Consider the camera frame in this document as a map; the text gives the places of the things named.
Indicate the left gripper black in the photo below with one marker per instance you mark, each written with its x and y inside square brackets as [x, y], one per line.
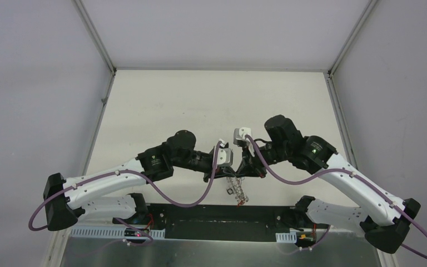
[213, 171]

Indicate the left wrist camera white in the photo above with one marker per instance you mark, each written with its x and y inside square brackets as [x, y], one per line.
[225, 155]

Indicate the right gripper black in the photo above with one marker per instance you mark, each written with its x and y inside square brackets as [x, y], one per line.
[250, 167]

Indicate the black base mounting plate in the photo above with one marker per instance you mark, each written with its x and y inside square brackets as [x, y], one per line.
[224, 222]

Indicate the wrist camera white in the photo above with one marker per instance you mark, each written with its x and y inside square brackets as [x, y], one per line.
[240, 138]
[225, 155]

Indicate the aluminium frame rail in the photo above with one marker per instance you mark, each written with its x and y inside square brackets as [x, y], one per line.
[132, 209]

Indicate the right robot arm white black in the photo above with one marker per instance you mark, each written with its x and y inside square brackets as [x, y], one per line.
[381, 218]

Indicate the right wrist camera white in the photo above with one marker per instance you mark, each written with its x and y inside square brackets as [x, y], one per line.
[240, 138]

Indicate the metal disc with key rings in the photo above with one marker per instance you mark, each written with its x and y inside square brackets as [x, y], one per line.
[235, 189]

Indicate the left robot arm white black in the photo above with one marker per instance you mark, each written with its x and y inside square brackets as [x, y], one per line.
[69, 200]

